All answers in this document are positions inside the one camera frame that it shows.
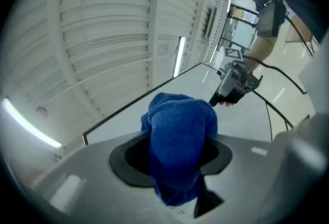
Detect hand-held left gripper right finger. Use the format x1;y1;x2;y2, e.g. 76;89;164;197
190;111;329;224

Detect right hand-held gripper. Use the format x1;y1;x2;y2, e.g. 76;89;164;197
208;47;263;107

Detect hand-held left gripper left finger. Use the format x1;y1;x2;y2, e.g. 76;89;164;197
33;130;186;224

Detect large whiteboard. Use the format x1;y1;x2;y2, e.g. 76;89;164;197
82;62;318;146

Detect blue terry cloth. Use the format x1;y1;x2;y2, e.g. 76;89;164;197
140;92;219;207

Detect person's right forearm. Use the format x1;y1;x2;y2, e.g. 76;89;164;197
243;36;277;72

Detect black-framed glass partition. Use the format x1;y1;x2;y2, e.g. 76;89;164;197
218;4;259;51

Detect ceiling air vent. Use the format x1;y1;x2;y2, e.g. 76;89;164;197
204;7;218;39

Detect black chest-mounted monitor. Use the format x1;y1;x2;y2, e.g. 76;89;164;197
257;1;286;39

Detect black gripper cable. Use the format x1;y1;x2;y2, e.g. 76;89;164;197
243;55;308;95
253;90;295;143

